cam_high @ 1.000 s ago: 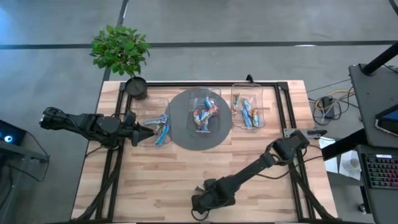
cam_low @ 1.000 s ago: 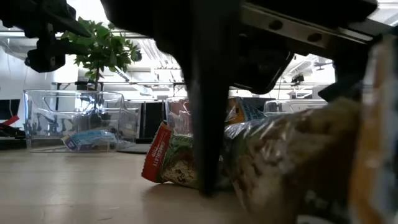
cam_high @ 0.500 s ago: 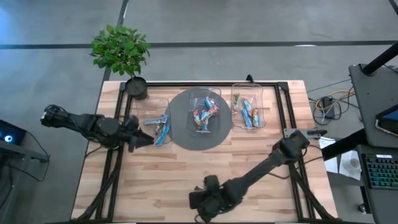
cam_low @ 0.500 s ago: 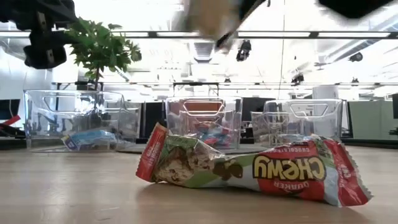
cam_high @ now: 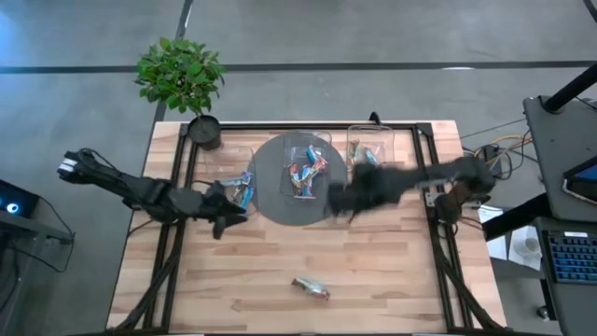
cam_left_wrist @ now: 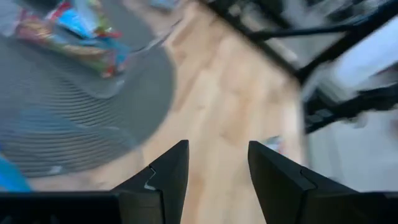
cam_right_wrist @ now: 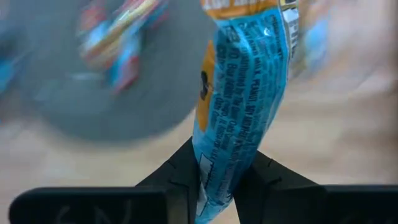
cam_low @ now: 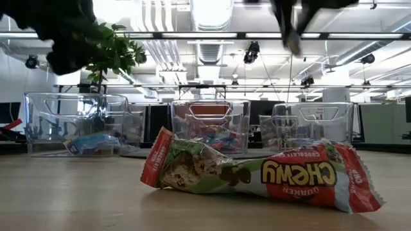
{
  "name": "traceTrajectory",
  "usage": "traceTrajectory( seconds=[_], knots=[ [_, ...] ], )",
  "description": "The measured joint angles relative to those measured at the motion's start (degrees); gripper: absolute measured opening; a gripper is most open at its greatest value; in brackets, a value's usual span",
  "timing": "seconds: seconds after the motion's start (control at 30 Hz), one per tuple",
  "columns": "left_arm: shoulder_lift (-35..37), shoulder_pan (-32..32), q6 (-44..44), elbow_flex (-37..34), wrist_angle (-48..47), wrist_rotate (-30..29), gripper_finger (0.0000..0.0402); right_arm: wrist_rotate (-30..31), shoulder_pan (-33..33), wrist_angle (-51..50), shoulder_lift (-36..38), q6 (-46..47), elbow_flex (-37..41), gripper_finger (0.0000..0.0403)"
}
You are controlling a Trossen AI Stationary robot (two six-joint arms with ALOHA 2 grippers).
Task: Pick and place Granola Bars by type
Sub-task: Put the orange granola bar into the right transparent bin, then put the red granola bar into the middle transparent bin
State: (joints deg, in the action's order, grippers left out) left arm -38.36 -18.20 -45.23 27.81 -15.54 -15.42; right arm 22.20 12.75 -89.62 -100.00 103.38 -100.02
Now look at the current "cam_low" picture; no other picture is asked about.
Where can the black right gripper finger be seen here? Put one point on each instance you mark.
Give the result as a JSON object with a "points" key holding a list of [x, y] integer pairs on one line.
{"points": [[306, 17], [281, 19]]}

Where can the blue red wrapper granola bar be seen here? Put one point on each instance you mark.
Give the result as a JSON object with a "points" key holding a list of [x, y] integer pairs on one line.
{"points": [[224, 142]]}

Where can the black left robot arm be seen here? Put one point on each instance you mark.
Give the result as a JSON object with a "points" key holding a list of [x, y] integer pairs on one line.
{"points": [[38, 13]]}

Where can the Chewy chocolate chip granola bar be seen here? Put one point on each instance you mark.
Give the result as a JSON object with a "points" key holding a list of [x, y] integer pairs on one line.
{"points": [[289, 179]]}

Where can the green potted plant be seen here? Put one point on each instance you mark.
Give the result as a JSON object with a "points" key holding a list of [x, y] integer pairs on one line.
{"points": [[118, 51]]}

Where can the clear plastic bin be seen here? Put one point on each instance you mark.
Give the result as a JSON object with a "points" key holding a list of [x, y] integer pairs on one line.
{"points": [[208, 112], [321, 125], [64, 122]]}

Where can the white box unit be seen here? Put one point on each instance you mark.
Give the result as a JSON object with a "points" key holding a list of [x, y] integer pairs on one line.
{"points": [[336, 95]]}

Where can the black computer monitor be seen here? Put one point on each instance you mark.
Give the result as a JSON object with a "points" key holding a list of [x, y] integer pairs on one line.
{"points": [[9, 112]]}

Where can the red strip object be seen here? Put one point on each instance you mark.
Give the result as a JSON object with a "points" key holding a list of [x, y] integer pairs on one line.
{"points": [[11, 124]]}

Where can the grey office partition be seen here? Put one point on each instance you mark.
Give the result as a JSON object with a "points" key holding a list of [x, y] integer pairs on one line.
{"points": [[382, 123]]}

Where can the black mat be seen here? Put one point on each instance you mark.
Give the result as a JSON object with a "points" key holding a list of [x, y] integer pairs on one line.
{"points": [[257, 154]]}

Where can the black hanging ceiling camera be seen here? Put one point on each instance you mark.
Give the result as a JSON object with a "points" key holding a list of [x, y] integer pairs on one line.
{"points": [[31, 61], [307, 81], [368, 59], [142, 57], [252, 53]]}

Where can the silver ceiling ventilation duct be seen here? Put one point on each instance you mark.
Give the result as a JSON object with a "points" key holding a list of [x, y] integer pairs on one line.
{"points": [[212, 16]]}

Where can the thin black overhead frame beam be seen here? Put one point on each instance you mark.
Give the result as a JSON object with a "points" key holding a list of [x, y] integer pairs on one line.
{"points": [[257, 86]]}

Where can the thick black overhead frame beam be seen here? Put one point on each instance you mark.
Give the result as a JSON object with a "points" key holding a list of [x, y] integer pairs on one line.
{"points": [[205, 35]]}

